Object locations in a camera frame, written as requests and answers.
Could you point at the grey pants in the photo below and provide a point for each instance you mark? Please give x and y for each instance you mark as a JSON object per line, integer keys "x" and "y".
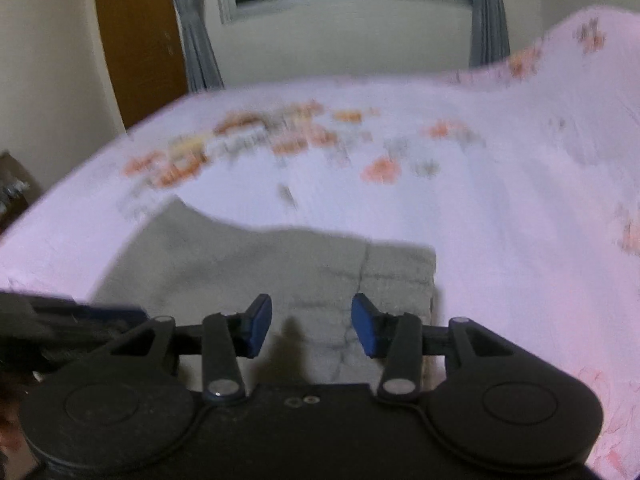
{"x": 250, "y": 265}

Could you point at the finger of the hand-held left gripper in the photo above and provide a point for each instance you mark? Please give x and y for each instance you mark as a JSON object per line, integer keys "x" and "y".
{"x": 115, "y": 316}

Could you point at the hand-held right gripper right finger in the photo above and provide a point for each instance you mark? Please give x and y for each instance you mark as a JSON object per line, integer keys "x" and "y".
{"x": 362, "y": 325}

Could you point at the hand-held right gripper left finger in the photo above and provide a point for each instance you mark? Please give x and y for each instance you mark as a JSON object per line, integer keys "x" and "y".
{"x": 260, "y": 322}

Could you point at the brown wooden door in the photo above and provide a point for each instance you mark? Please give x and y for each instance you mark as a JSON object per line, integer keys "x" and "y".
{"x": 140, "y": 40}

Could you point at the grey curtain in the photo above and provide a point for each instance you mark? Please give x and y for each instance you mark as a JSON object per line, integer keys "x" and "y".
{"x": 487, "y": 20}
{"x": 197, "y": 40}

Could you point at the pink floral bedsheet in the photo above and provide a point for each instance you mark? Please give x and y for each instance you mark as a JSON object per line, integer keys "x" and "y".
{"x": 500, "y": 210}

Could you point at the wooden cabinet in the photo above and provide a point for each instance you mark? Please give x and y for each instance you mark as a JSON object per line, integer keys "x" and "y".
{"x": 20, "y": 225}

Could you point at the crumpled plastic bags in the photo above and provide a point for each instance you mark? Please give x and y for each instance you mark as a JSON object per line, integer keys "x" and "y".
{"x": 11, "y": 190}

